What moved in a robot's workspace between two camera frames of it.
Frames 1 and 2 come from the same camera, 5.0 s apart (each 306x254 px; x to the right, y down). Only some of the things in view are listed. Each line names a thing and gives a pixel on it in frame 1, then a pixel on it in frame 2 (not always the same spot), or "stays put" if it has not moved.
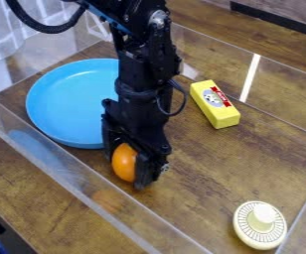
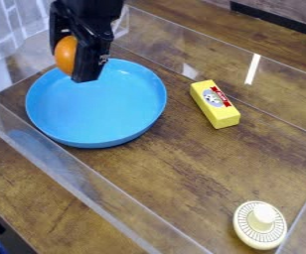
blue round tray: x=65 y=101 stays put
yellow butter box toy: x=217 y=103 stays put
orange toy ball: x=124 y=157 to x=67 y=50
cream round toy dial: x=260 y=225 stays put
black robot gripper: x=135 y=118 to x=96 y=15
